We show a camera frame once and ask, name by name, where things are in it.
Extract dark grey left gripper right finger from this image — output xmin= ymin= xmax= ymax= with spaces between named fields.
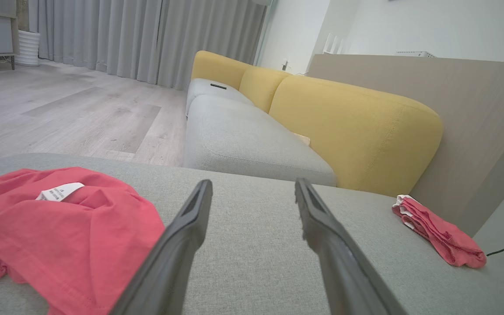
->
xmin=295 ymin=178 xmax=406 ymax=315

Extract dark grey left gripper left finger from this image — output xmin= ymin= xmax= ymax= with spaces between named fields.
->
xmin=110 ymin=179 xmax=214 ymax=315

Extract red jersey with white sleeves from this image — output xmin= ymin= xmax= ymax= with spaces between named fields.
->
xmin=0 ymin=166 xmax=166 ymax=315

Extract red shorts with white stripe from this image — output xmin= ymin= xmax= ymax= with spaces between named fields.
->
xmin=392 ymin=195 xmax=487 ymax=269

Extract large yellow sofa backrest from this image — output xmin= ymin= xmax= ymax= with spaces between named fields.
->
xmin=268 ymin=75 xmax=444 ymax=198

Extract small yellow sofa backrest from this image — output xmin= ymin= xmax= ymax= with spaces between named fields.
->
xmin=190 ymin=50 xmax=253 ymax=91
xmin=238 ymin=66 xmax=292 ymax=114

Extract beige wooden partition panel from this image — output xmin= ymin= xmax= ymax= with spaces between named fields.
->
xmin=306 ymin=54 xmax=504 ymax=237

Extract grey pleated curtain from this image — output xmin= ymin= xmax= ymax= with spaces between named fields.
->
xmin=28 ymin=0 xmax=268 ymax=91

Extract white slatted device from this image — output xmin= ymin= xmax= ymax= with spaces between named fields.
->
xmin=395 ymin=51 xmax=437 ymax=59

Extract white ribbed bin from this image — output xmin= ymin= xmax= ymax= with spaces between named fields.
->
xmin=14 ymin=30 xmax=42 ymax=67

